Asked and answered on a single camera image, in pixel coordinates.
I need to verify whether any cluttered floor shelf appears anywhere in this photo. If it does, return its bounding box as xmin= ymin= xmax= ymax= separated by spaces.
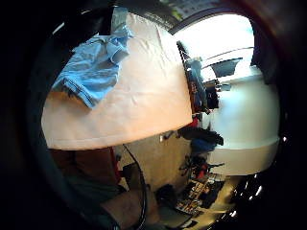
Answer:
xmin=175 ymin=172 xmax=226 ymax=216

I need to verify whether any white tablecloth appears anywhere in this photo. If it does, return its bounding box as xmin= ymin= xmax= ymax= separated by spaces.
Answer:
xmin=40 ymin=12 xmax=194 ymax=151

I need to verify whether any the person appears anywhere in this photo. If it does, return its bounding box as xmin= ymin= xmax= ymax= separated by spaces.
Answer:
xmin=49 ymin=147 xmax=129 ymax=230

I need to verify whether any light blue shirt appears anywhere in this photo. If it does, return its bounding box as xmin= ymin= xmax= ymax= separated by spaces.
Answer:
xmin=51 ymin=24 xmax=134 ymax=110

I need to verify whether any black cable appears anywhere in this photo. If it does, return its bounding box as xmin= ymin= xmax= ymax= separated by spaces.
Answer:
xmin=122 ymin=144 xmax=149 ymax=230

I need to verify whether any dark clothing pile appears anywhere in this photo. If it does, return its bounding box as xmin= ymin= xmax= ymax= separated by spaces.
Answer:
xmin=177 ymin=126 xmax=224 ymax=153

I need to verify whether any white table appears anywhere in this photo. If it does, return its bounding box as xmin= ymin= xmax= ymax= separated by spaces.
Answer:
xmin=201 ymin=47 xmax=281 ymax=176

